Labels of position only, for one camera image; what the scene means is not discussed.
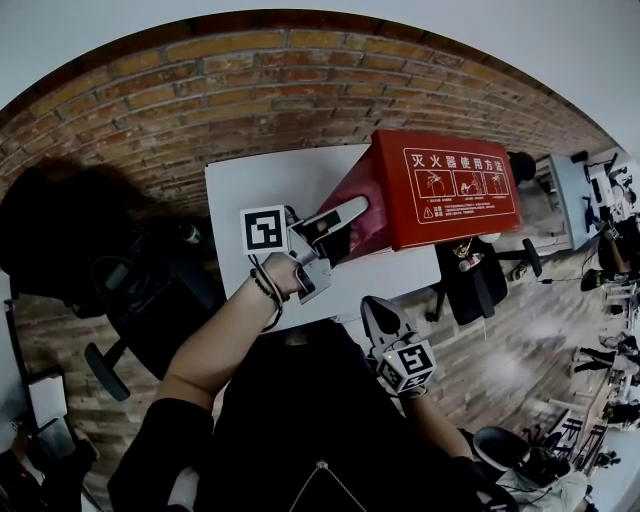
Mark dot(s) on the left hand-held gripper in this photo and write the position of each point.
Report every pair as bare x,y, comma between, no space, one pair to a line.
265,230

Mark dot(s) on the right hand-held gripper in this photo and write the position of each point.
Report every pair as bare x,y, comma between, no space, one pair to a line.
407,367

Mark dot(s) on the red fire extinguisher box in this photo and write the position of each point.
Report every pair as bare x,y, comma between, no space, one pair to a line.
450,200

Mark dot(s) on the person's left forearm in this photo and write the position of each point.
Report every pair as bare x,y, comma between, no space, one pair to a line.
215,350

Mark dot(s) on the person's right forearm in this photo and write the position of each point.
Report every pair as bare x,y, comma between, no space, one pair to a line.
440,425

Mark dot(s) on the person's left hand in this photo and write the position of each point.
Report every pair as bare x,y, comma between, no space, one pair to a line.
282,275

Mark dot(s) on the small plastic bottle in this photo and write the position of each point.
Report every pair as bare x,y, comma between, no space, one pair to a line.
472,262

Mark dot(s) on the person's black clothing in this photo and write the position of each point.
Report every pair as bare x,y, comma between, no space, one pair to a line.
310,410

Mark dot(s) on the white round plush toy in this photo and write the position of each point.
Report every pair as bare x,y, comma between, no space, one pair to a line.
491,239

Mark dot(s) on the dark bottle with silver cap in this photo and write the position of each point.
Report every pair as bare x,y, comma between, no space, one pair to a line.
190,233

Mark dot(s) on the white office desk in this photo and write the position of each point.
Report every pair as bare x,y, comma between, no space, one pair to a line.
572,200

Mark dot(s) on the black office chair with bags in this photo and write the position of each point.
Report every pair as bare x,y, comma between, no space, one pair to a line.
125,280

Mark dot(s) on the black box with papers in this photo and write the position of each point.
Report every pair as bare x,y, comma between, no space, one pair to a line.
47,402

